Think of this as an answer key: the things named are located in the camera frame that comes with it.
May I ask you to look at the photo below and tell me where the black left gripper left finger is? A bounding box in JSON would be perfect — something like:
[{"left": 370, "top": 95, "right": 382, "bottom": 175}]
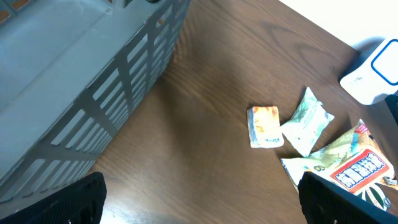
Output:
[{"left": 1, "top": 172, "right": 107, "bottom": 224}]

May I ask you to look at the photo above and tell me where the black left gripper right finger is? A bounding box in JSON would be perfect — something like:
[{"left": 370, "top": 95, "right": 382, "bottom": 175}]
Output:
[{"left": 298, "top": 172, "right": 397, "bottom": 224}]

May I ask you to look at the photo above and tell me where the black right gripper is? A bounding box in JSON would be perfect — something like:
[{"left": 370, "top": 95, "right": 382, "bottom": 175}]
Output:
[{"left": 385, "top": 95, "right": 398, "bottom": 124}]

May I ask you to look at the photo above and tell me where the small green round-logo box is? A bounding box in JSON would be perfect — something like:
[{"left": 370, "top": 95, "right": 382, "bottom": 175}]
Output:
[{"left": 357, "top": 184, "right": 391, "bottom": 212}]

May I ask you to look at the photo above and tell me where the yellow snack bag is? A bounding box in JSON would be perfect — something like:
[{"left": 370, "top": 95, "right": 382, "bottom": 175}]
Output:
[{"left": 281, "top": 120, "right": 397, "bottom": 195}]

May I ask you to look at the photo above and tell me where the teal snack pack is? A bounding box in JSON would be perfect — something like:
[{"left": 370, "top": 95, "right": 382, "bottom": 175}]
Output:
[{"left": 280, "top": 87, "right": 335, "bottom": 157}]

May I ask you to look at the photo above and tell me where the small orange packet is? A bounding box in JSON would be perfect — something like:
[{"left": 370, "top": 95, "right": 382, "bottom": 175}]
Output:
[{"left": 247, "top": 106, "right": 284, "bottom": 149}]

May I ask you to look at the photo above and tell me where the white barcode scanner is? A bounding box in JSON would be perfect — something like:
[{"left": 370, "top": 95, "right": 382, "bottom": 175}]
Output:
[{"left": 339, "top": 38, "right": 397, "bottom": 105}]

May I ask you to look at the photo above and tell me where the grey plastic mesh basket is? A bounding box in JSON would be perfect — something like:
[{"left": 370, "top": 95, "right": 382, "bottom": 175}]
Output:
[{"left": 1, "top": 0, "right": 190, "bottom": 214}]

